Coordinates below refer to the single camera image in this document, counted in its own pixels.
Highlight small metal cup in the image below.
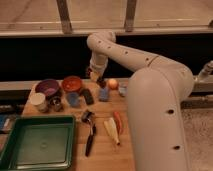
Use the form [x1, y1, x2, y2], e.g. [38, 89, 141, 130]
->
[50, 96, 63, 112]

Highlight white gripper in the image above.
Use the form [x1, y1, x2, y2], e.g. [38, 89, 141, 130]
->
[88, 61, 106, 82]

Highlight white paper cup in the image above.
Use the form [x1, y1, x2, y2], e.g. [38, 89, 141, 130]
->
[29, 93, 48, 112]

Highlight black handled peeler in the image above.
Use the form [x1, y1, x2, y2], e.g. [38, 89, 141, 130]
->
[81, 110, 96, 157]

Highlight blue plastic cup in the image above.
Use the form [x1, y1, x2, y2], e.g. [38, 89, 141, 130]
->
[66, 92, 80, 107]

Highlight dark rectangular block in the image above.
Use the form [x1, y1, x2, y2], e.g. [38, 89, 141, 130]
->
[82, 89, 94, 105]

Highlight orange bowl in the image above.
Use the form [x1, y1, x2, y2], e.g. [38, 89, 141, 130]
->
[61, 76, 82, 92]

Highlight wooden cutting board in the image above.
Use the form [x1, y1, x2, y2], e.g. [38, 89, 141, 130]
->
[21, 79, 137, 171]

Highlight pale corn cob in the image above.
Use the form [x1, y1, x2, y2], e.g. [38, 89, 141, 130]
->
[104, 118, 120, 145]

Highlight dark red grape bunch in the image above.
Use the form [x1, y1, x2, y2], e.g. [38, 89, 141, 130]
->
[97, 77, 106, 88]

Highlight peach coloured apple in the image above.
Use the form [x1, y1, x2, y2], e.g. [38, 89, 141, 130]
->
[108, 79, 118, 90]

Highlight blue sponge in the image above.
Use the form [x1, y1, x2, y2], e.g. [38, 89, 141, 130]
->
[99, 88, 109, 102]

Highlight purple bowl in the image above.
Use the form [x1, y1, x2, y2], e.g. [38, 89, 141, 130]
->
[35, 79, 60, 97]

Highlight green plastic tray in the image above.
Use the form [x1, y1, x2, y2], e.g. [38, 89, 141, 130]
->
[0, 116, 75, 171]

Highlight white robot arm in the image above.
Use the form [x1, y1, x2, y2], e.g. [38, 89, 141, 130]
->
[87, 32, 194, 171]

